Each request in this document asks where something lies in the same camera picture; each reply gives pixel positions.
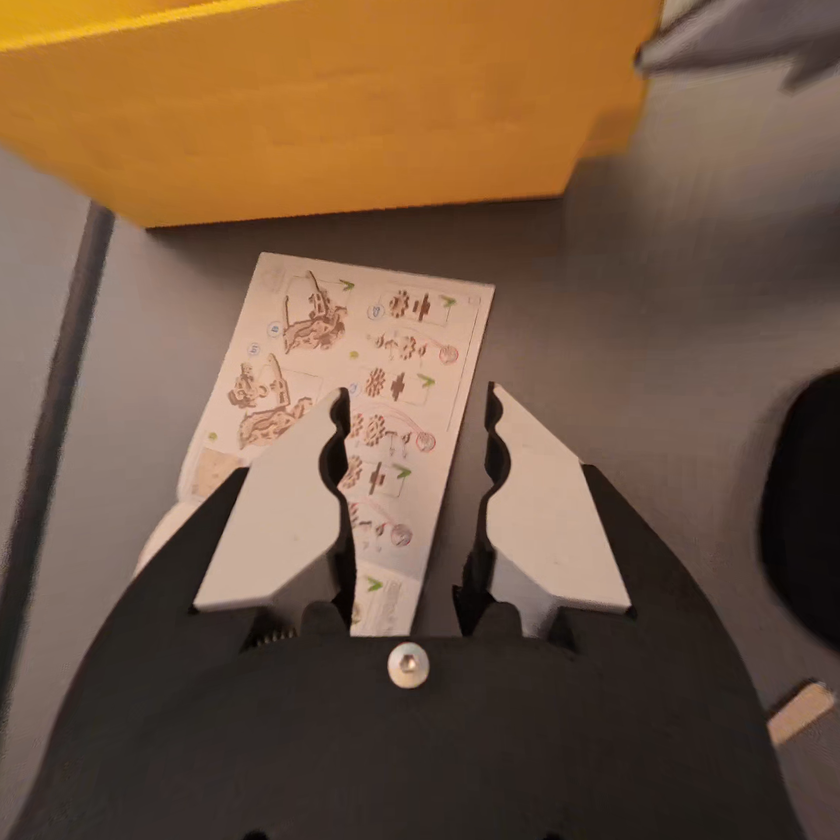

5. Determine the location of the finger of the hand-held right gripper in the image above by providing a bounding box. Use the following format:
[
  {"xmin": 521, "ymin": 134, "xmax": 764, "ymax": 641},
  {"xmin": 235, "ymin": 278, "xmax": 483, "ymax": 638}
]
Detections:
[{"xmin": 633, "ymin": 0, "xmax": 840, "ymax": 91}]

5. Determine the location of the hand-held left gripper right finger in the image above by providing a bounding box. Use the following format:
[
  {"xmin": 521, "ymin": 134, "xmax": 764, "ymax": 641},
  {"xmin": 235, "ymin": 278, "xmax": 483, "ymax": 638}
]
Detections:
[{"xmin": 456, "ymin": 382, "xmax": 634, "ymax": 637}]

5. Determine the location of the black padded wrist rest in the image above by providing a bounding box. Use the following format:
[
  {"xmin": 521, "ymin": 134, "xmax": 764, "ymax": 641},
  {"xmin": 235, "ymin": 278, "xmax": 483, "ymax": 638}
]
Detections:
[{"xmin": 760, "ymin": 371, "xmax": 840, "ymax": 652}]

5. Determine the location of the flat wooden stick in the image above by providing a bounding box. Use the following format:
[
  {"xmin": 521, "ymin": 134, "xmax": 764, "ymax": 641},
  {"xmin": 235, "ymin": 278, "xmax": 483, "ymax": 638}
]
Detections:
[{"xmin": 766, "ymin": 681, "xmax": 836, "ymax": 747}]

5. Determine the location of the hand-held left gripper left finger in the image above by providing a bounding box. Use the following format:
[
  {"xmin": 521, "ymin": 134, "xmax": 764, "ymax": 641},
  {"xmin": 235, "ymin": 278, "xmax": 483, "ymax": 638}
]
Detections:
[{"xmin": 192, "ymin": 387, "xmax": 355, "ymax": 636}]

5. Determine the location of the printed instruction booklet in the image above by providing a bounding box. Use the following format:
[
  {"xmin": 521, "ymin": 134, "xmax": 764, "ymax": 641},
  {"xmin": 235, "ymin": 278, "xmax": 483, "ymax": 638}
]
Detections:
[{"xmin": 134, "ymin": 252, "xmax": 496, "ymax": 639}]

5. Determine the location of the yellow plastic bin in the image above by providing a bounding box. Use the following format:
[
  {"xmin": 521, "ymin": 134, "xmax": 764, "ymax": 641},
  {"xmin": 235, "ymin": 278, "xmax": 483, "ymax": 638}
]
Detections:
[{"xmin": 0, "ymin": 0, "xmax": 665, "ymax": 229}]

